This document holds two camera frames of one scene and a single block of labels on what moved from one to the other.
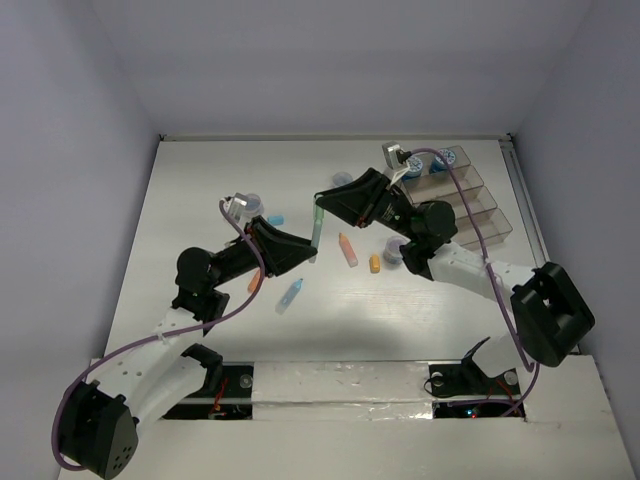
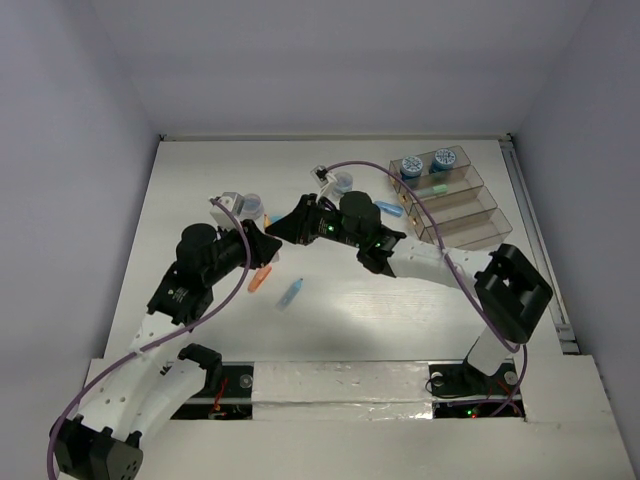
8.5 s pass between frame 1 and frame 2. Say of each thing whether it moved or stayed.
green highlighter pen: moved
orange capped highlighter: stayed
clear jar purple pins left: stayed
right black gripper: moved
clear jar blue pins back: stayed
